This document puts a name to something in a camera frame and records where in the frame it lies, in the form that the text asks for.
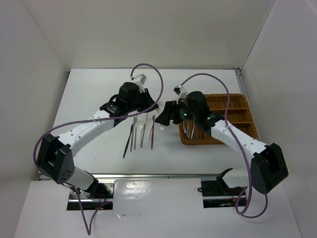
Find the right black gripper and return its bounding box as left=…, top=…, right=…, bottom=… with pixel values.
left=155, top=98, right=198, bottom=126

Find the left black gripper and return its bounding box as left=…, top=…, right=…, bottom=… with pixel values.
left=127, top=88, right=159, bottom=113

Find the white ceramic spoon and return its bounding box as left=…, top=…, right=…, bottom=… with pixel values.
left=135, top=120, right=145, bottom=145
left=157, top=101, right=165, bottom=130
left=145, top=118, right=154, bottom=143

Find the silver knife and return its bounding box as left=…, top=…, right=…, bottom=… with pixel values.
left=132, top=116, right=137, bottom=150

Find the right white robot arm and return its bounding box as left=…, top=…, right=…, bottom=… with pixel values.
left=156, top=91, right=289, bottom=195

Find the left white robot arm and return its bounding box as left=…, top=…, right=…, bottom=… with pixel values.
left=36, top=82, right=158, bottom=198

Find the silver chopstick right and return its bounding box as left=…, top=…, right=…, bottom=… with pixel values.
left=140, top=112, right=149, bottom=148

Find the silver chopstick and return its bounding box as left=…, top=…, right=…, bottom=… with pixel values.
left=130, top=116, right=138, bottom=152
left=140, top=112, right=149, bottom=148

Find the silver chopstick left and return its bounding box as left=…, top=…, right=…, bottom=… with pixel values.
left=130, top=116, right=138, bottom=152

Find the wicker divided tray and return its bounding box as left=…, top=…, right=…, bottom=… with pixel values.
left=176, top=93, right=258, bottom=146

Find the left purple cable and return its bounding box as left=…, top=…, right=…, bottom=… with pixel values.
left=33, top=63, right=164, bottom=236

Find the purple cable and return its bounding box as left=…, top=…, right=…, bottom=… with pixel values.
left=180, top=72, right=269, bottom=219
left=33, top=63, right=164, bottom=236

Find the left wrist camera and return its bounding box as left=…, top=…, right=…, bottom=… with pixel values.
left=132, top=74, right=147, bottom=85

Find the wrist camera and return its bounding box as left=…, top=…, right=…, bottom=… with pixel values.
left=132, top=74, right=147, bottom=85
left=173, top=85, right=188, bottom=104

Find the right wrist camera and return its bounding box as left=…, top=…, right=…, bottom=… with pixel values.
left=173, top=85, right=188, bottom=104

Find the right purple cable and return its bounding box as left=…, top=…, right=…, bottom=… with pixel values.
left=180, top=72, right=269, bottom=219

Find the aluminium table rail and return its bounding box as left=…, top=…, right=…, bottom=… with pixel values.
left=93, top=174, right=218, bottom=179

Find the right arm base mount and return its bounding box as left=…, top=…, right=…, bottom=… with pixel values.
left=197, top=180, right=243, bottom=208

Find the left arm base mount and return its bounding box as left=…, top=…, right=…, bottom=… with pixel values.
left=66, top=181, right=114, bottom=211

